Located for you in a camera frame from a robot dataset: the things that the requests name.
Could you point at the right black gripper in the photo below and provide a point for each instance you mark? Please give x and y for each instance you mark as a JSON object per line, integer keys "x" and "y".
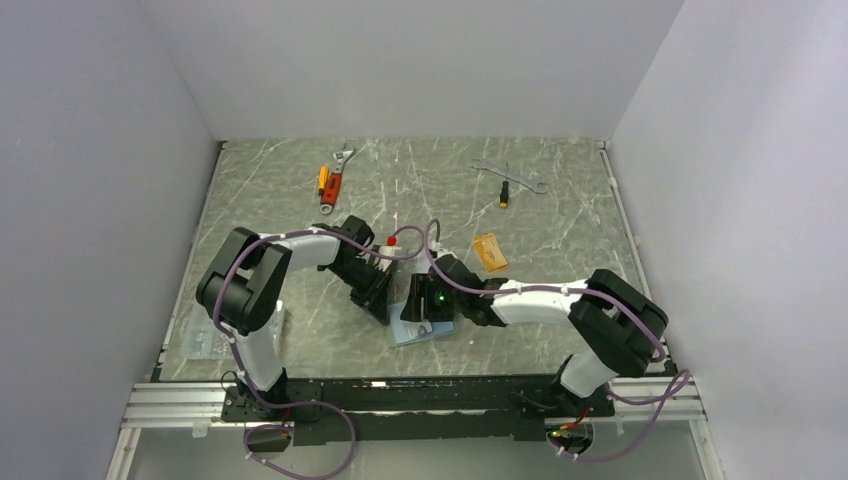
{"x": 421, "y": 287}

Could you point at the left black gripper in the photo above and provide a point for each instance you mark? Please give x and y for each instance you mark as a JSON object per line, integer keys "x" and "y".
{"x": 374, "y": 298}

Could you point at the green card holder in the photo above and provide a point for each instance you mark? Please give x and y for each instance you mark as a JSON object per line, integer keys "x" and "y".
{"x": 440, "y": 329}

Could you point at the single silver VIP card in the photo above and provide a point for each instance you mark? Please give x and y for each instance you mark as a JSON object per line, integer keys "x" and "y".
{"x": 415, "y": 331}

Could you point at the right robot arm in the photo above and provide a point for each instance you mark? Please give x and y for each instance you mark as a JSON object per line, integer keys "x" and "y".
{"x": 621, "y": 327}

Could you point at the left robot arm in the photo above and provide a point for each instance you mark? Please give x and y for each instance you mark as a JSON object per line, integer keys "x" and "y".
{"x": 242, "y": 285}

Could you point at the orange card stack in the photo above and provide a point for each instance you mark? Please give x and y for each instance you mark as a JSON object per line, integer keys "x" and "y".
{"x": 489, "y": 252}

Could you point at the red adjustable wrench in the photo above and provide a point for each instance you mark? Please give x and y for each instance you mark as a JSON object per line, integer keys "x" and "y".
{"x": 332, "y": 189}

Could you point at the black yellow small screwdriver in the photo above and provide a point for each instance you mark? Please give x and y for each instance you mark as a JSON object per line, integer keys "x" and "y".
{"x": 504, "y": 194}

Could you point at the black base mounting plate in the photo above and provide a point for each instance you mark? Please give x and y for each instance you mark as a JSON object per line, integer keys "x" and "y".
{"x": 414, "y": 408}

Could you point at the silver open-end spanner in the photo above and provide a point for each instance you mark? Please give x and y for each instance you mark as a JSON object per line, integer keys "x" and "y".
{"x": 534, "y": 184}

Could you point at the clear plastic bag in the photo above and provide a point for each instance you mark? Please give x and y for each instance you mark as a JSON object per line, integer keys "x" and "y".
{"x": 203, "y": 341}

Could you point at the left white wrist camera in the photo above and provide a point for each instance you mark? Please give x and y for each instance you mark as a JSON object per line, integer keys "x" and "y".
{"x": 391, "y": 250}

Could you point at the yellow handled screwdriver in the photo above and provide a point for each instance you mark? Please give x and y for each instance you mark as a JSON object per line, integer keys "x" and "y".
{"x": 322, "y": 178}

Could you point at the aluminium rail frame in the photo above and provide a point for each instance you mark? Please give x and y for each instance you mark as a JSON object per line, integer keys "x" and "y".
{"x": 197, "y": 406}

